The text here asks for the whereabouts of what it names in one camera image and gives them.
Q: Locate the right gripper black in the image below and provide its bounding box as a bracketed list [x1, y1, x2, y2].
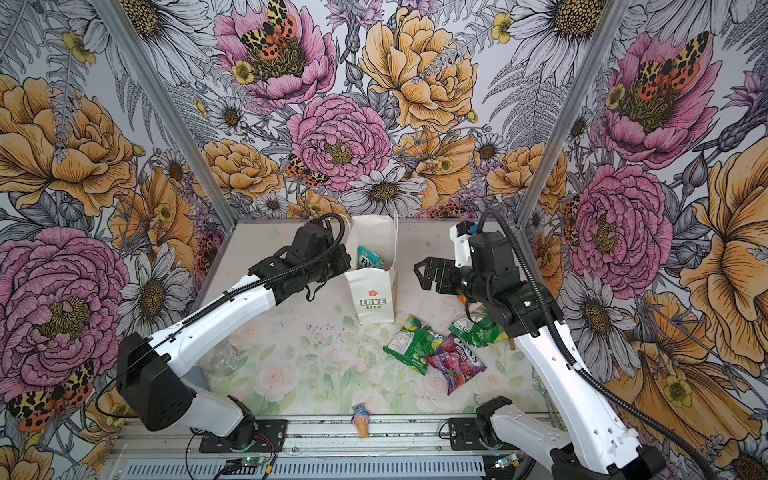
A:
[414, 255, 494, 304]

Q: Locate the teal snack packet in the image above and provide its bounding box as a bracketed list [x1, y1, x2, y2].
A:
[357, 245, 385, 270]

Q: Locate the white paper bag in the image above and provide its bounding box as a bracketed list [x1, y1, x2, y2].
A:
[345, 215, 398, 325]

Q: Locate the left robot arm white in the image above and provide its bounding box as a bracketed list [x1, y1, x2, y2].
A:
[116, 213, 351, 451]

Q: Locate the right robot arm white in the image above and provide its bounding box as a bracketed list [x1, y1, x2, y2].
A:
[414, 221, 667, 479]

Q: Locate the green candy packet large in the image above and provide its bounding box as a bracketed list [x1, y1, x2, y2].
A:
[383, 315, 445, 376]

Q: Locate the green candy packet small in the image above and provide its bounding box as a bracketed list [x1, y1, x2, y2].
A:
[449, 307, 509, 348]

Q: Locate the purple berries candy packet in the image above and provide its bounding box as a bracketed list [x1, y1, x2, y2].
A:
[427, 334, 487, 395]

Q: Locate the ice cream cone toy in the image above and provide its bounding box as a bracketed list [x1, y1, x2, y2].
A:
[351, 403, 370, 438]

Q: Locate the green circuit board right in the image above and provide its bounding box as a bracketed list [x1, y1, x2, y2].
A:
[494, 453, 520, 469]

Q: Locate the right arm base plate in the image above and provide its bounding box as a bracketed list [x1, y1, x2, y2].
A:
[441, 417, 513, 451]

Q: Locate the front aluminium rail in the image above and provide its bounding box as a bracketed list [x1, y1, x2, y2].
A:
[107, 413, 565, 460]

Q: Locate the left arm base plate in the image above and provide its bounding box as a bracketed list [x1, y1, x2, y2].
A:
[199, 419, 289, 454]

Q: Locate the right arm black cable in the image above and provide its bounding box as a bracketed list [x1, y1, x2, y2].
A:
[476, 208, 721, 480]

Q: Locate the aluminium corner post left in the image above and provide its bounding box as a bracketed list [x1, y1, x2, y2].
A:
[94, 1, 237, 233]

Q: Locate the aluminium corner post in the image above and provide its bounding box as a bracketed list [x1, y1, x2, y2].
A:
[515, 0, 629, 230]
[94, 1, 237, 233]

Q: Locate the aluminium corner post right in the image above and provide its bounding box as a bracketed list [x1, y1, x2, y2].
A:
[515, 0, 629, 230]

